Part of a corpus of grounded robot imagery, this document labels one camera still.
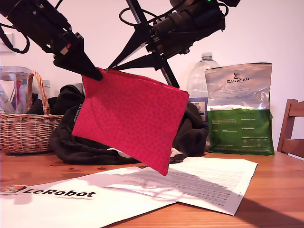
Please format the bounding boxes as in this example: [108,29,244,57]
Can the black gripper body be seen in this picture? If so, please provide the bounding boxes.
[125,0,199,89]
[7,0,85,58]

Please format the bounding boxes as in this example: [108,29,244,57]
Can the red zip pouch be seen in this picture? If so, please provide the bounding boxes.
[71,67,190,177]

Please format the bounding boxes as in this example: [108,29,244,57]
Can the silver green pet food bag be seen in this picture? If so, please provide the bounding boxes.
[204,63,275,157]

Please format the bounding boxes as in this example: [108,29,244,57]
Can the large clear water bottle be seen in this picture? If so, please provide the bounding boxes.
[186,52,220,148]

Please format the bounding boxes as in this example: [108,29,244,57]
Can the clear plastic jug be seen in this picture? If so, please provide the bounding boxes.
[0,66,33,114]

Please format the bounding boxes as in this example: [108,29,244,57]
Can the black grey hooded jacket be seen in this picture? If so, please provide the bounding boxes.
[49,83,209,165]

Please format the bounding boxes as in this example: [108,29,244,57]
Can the large LeRobot sticker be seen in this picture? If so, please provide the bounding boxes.
[0,185,96,199]

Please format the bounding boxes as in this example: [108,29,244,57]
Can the printed paper sheet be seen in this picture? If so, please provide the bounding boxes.
[123,157,259,216]

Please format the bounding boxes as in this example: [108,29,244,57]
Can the plain white paper sheet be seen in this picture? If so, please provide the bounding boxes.
[0,166,178,228]

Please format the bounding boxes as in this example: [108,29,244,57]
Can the wooden chair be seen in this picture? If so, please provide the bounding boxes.
[276,99,304,160]

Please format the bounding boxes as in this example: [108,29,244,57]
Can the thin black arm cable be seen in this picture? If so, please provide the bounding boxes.
[0,23,31,54]

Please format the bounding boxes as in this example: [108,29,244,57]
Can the white wall switch plate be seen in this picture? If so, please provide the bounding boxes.
[0,33,15,55]

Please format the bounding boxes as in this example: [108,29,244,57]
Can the wicker basket with handle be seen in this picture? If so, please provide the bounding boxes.
[0,70,65,154]

